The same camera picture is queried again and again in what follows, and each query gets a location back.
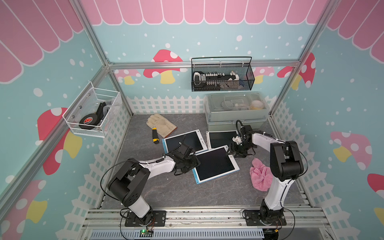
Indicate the clear wall bin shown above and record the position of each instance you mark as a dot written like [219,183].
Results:
[105,103]

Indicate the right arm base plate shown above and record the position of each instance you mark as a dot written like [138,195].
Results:
[264,218]

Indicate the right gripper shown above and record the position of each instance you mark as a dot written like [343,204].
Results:
[233,147]

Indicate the black tape roll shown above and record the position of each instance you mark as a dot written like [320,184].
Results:
[89,122]

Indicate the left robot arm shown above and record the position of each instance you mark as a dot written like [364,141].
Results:
[127,185]

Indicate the green plastic storage box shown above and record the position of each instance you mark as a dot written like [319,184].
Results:
[223,110]

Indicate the black wire mesh basket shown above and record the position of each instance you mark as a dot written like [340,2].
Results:
[239,65]

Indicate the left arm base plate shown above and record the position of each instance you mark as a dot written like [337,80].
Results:
[151,219]

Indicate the yellow black utility knife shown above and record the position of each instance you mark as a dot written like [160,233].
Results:
[155,136]

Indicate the small green circuit board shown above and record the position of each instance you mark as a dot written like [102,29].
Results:
[146,233]

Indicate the white drawing tablet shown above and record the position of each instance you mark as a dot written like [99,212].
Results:
[219,139]

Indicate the beige work glove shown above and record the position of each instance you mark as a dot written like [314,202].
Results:
[164,126]

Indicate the white items in basket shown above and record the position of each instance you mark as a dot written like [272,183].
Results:
[215,80]

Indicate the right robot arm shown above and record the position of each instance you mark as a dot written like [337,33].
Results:
[286,165]

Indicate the blue front drawing tablet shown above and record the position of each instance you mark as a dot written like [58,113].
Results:
[214,163]

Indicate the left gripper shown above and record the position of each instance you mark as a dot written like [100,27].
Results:
[194,162]

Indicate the pink cleaning cloth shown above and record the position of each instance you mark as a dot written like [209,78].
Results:
[261,175]

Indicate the blue rear drawing tablet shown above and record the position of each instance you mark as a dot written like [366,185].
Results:
[193,139]

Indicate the blue drawing tablet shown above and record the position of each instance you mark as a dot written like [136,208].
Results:
[193,139]
[214,163]

